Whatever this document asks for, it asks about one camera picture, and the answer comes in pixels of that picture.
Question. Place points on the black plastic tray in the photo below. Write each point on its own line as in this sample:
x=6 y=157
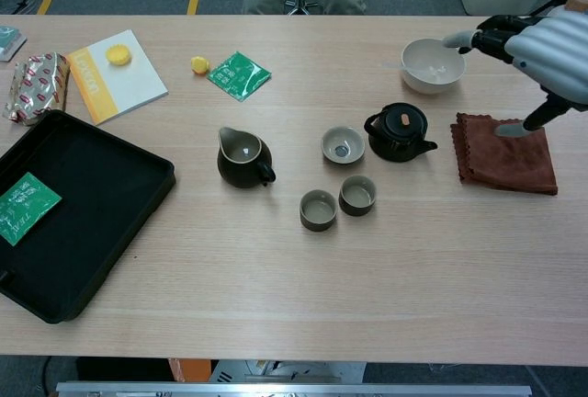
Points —
x=92 y=213

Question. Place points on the right grey teacup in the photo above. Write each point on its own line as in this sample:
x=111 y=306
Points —
x=356 y=204

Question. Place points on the grey teacup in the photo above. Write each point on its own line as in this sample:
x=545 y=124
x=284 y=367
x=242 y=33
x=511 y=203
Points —
x=318 y=218
x=356 y=204

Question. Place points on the yellow white Lexicon book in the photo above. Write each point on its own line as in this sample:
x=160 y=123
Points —
x=124 y=84

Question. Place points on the teal white small box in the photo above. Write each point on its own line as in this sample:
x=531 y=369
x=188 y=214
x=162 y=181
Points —
x=9 y=43

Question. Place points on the wide grey tea bowl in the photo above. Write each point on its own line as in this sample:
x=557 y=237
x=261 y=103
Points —
x=342 y=145

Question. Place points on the gold red foil packet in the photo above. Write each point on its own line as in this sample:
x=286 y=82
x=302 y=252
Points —
x=37 y=87

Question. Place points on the green tea packet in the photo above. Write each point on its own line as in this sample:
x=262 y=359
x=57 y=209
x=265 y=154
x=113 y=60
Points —
x=25 y=206
x=239 y=75

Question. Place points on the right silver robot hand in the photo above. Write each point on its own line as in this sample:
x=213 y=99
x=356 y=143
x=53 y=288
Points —
x=551 y=57

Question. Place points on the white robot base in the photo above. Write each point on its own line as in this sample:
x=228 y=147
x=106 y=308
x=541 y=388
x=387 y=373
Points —
x=285 y=371

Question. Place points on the left grey teacup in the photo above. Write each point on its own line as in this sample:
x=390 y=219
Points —
x=318 y=218

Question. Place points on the large yellow bottle cap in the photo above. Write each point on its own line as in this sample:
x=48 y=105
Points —
x=119 y=55

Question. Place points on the small yellow bottle cap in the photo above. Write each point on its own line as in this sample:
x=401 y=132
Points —
x=200 y=65

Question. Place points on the dark brown ceramic pitcher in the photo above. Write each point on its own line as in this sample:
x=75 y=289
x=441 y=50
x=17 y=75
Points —
x=243 y=173

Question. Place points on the black teapot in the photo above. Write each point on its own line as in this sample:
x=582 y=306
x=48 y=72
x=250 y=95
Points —
x=399 y=135

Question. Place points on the brown folded cloth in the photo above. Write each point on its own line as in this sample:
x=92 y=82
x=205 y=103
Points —
x=505 y=162

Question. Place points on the orange part under table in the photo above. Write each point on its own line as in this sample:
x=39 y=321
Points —
x=190 y=369

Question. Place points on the white ceramic bowl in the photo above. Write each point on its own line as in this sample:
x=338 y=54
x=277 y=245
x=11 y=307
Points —
x=427 y=77

